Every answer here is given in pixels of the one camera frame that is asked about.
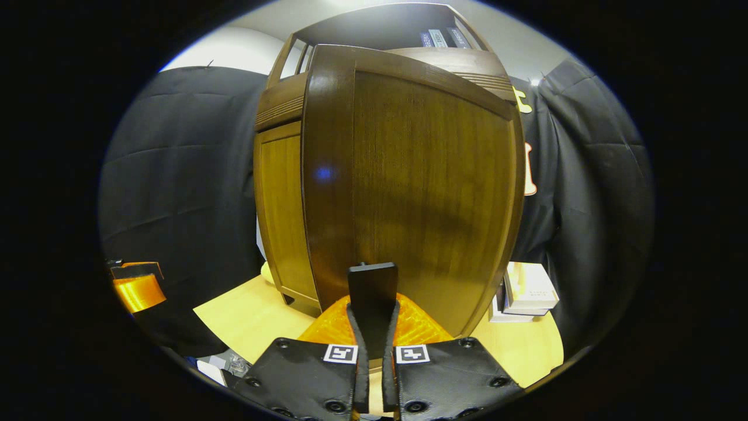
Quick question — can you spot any black backdrop cloth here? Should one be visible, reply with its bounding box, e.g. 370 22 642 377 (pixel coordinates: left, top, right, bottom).
98 56 654 358

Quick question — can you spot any black door handle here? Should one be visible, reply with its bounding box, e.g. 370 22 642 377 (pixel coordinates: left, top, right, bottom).
348 262 399 360

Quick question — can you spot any clear plastic wrap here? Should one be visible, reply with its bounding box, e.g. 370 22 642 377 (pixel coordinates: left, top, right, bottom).
196 350 252 387

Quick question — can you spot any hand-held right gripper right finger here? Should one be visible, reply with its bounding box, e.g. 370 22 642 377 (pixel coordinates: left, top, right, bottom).
383 292 524 421

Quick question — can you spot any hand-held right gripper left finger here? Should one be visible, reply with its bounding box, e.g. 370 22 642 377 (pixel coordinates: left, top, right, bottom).
231 295 370 421

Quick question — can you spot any wooden cabinet door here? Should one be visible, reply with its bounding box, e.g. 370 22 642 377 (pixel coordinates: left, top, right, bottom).
301 44 525 339
254 121 321 308

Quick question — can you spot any wooden double-door shoe cabinet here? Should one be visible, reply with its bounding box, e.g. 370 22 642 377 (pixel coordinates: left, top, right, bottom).
253 3 525 339

